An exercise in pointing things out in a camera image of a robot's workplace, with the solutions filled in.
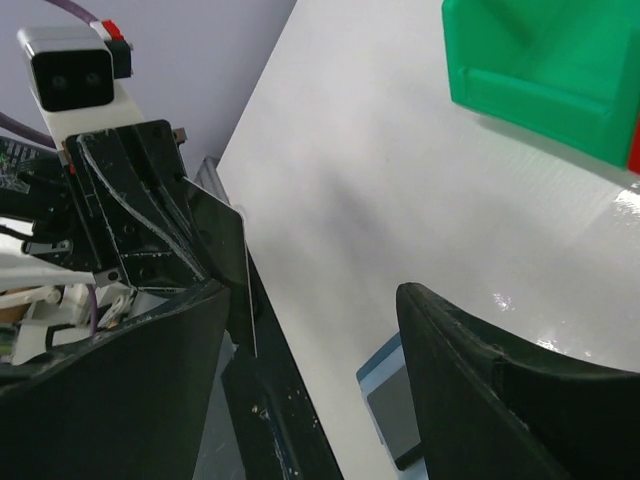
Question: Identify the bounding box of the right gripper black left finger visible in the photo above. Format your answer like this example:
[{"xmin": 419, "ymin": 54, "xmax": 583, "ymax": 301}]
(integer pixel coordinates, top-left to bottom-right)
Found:
[{"xmin": 1, "ymin": 281, "xmax": 230, "ymax": 479}]

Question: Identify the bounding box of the blue leather card holder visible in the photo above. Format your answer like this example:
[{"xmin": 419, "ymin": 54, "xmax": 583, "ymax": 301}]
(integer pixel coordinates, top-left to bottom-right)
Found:
[{"xmin": 356, "ymin": 334, "xmax": 428, "ymax": 479}]

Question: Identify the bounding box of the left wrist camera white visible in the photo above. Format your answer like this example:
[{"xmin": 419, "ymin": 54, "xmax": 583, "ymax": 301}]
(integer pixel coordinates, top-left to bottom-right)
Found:
[{"xmin": 17, "ymin": 20, "xmax": 144, "ymax": 150}]

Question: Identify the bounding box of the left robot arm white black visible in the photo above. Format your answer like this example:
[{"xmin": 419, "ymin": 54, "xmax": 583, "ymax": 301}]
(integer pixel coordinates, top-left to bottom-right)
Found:
[{"xmin": 1, "ymin": 121, "xmax": 208, "ymax": 364}]

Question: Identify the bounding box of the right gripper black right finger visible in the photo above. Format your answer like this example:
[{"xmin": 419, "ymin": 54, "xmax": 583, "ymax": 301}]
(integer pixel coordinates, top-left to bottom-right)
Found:
[{"xmin": 396, "ymin": 283, "xmax": 639, "ymax": 479}]

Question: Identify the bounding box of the dark grey credit card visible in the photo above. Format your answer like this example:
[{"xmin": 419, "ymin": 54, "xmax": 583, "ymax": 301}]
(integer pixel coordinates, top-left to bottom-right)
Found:
[{"xmin": 185, "ymin": 180, "xmax": 257, "ymax": 356}]

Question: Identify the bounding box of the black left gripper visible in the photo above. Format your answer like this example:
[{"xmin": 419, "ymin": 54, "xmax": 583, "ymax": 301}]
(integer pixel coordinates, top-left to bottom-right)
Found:
[{"xmin": 1, "ymin": 120, "xmax": 205, "ymax": 290}]

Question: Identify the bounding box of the middle red plastic bin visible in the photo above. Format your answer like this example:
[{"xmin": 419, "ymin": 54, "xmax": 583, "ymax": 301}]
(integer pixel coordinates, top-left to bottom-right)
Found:
[{"xmin": 626, "ymin": 115, "xmax": 640, "ymax": 175}]

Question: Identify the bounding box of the green plastic bin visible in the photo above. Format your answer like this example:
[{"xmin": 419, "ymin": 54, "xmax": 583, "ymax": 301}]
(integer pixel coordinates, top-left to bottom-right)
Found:
[{"xmin": 442, "ymin": 0, "xmax": 639, "ymax": 170}]

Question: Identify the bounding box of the aluminium rail left edge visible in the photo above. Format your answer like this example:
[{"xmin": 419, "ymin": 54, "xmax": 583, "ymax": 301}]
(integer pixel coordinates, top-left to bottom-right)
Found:
[{"xmin": 194, "ymin": 156, "xmax": 232, "ymax": 206}]

